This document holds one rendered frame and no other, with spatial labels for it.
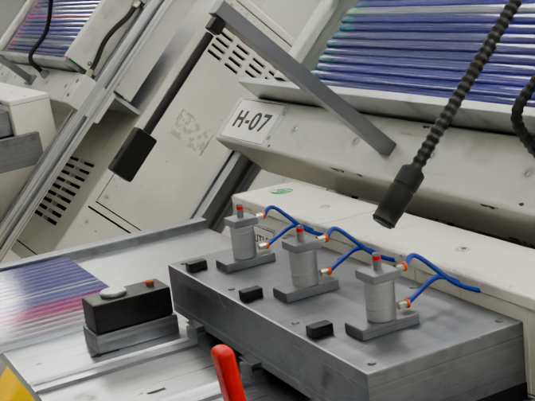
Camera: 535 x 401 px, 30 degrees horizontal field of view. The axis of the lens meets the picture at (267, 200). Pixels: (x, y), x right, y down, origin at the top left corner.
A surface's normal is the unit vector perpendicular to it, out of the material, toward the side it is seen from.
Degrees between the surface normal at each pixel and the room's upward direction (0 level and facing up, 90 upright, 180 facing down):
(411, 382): 90
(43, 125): 90
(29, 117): 90
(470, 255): 43
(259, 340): 134
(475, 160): 90
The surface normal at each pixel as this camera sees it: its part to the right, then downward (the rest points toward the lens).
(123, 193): 0.47, 0.15
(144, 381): -0.11, -0.97
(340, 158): -0.71, -0.52
